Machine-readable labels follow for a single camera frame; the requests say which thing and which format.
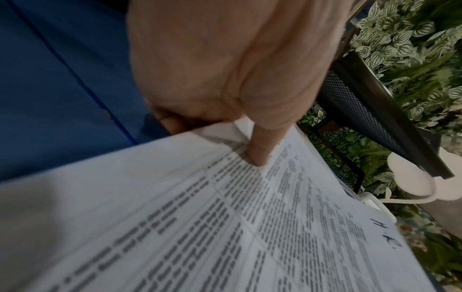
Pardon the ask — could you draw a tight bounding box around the person's left hand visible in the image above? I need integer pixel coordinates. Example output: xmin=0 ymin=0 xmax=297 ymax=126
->
xmin=126 ymin=0 xmax=357 ymax=167

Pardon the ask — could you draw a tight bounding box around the black mesh tiered tray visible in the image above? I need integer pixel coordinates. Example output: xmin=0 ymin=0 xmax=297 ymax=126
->
xmin=307 ymin=50 xmax=456 ymax=195

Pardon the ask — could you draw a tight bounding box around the printed paper sheet bundle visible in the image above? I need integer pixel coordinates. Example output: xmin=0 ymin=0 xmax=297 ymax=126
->
xmin=0 ymin=116 xmax=439 ymax=292

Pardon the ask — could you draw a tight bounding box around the white flower-shaped desk lamp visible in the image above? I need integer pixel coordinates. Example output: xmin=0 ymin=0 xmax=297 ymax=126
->
xmin=355 ymin=148 xmax=462 ymax=212

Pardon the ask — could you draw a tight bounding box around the green plant wall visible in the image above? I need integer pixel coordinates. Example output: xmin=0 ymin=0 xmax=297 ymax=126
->
xmin=295 ymin=0 xmax=462 ymax=286

